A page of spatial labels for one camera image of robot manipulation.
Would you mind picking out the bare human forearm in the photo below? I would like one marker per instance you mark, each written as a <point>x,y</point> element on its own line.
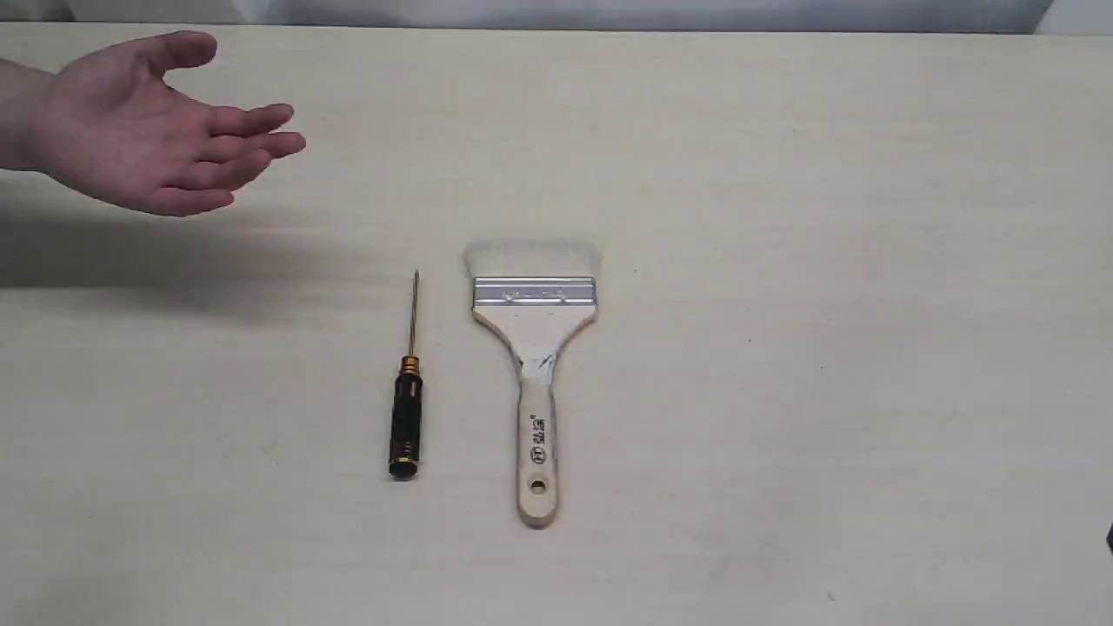
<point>22,90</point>

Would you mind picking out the open bare human hand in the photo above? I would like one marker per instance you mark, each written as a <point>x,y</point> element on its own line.
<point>110,127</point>

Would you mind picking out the black gold precision screwdriver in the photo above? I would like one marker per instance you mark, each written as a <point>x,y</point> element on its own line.
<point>407,407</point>

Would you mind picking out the wooden handled paintbrush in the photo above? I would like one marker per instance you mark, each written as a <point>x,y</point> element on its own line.
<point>535,296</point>

